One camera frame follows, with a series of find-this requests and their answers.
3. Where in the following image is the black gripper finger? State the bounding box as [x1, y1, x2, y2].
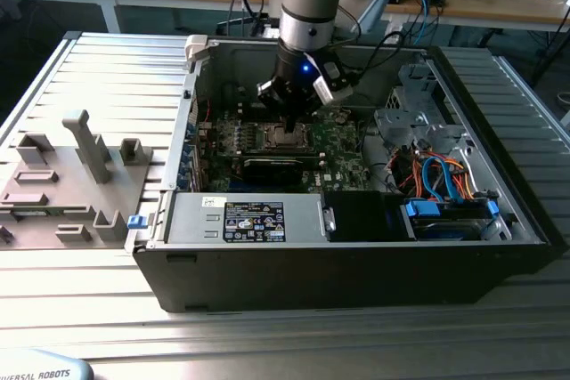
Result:
[295, 105, 322, 133]
[256, 78, 297, 133]

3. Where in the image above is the silver CPU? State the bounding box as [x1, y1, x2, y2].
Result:
[272, 126, 304, 145]

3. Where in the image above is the CPU socket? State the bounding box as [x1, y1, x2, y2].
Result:
[264, 121, 313, 150]

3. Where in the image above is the green motherboard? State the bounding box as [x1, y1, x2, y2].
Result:
[195, 106, 373, 192]

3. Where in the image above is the black graphics card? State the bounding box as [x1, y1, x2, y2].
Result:
[240, 155, 322, 186]

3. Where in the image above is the beige case latch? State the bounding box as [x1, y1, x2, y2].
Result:
[184, 35, 210, 63]

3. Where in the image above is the grey metal disk bay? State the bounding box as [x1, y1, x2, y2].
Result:
[372, 62, 477, 154]

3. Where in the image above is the pale grey slanted panel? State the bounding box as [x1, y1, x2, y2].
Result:
[355, 0, 397, 35]

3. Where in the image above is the grey power supply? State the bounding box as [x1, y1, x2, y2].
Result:
[164, 192, 329, 246]

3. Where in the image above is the hard disk in blue carrier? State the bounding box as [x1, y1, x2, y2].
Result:
[399, 198, 501, 241]

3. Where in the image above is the black open PC case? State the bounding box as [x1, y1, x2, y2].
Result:
[132, 35, 562, 313]

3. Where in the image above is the grey parts rack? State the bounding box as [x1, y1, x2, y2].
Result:
[0, 109, 155, 251]

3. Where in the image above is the pale blue teach pendant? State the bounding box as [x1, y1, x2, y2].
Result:
[0, 348, 95, 380]

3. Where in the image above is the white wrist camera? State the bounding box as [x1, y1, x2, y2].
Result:
[306, 53, 355, 106]

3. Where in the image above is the black camera cable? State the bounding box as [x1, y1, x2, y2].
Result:
[342, 30, 404, 83]

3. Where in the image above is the blue wire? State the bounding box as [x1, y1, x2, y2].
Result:
[420, 155, 467, 203]

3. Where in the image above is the orange wire bundle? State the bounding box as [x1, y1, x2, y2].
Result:
[394, 152, 476, 201]

